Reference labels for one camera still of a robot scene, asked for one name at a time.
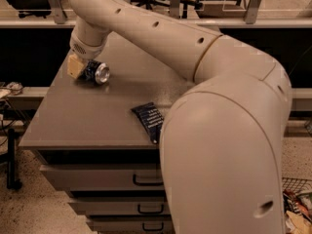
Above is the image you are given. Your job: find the middle grey drawer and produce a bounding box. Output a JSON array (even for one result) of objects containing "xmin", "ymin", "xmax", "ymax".
[{"xmin": 69, "ymin": 196, "xmax": 170, "ymax": 216}]

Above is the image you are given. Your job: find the black office chair centre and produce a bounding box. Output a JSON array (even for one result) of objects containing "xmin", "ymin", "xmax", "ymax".
[{"xmin": 131, "ymin": 0, "xmax": 201, "ymax": 19}]

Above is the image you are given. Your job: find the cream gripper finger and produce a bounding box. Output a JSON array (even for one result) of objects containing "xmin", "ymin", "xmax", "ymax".
[{"xmin": 67, "ymin": 54, "xmax": 87, "ymax": 79}]

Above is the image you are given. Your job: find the grey drawer cabinet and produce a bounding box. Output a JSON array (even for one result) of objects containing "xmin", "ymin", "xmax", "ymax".
[{"xmin": 19, "ymin": 25, "xmax": 222, "ymax": 234}]

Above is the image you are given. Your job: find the blue pepsi can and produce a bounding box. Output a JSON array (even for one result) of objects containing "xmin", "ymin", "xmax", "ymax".
[{"xmin": 82, "ymin": 60, "xmax": 110, "ymax": 85}]

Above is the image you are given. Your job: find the top grey drawer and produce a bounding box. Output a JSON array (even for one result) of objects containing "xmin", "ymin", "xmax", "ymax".
[{"xmin": 40, "ymin": 164, "xmax": 164, "ymax": 191}]

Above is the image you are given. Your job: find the dark blue snack bar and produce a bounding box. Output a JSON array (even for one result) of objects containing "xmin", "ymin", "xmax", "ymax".
[{"xmin": 132, "ymin": 102, "xmax": 164, "ymax": 144}]

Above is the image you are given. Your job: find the black metal stand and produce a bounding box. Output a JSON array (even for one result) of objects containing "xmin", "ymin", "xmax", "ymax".
[{"xmin": 7, "ymin": 129, "xmax": 22, "ymax": 190}]

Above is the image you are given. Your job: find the grey drawer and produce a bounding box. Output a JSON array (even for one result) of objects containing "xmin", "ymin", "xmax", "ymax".
[
  {"xmin": 69, "ymin": 196, "xmax": 170, "ymax": 216},
  {"xmin": 40, "ymin": 164, "xmax": 164, "ymax": 191},
  {"xmin": 86, "ymin": 215, "xmax": 175, "ymax": 234}
]

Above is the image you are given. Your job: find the yellow snack bag in basket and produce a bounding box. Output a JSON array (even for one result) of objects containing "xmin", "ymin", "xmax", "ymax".
[{"xmin": 286, "ymin": 211, "xmax": 312, "ymax": 234}]

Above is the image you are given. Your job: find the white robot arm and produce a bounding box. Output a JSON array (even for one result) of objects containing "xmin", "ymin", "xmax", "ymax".
[{"xmin": 69, "ymin": 0, "xmax": 292, "ymax": 234}]

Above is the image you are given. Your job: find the bottom grey drawer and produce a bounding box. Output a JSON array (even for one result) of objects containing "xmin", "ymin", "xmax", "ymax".
[{"xmin": 86, "ymin": 215, "xmax": 175, "ymax": 234}]

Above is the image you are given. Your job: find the wire mesh basket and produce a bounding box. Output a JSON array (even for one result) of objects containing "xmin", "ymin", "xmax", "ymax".
[{"xmin": 282, "ymin": 177, "xmax": 312, "ymax": 193}]

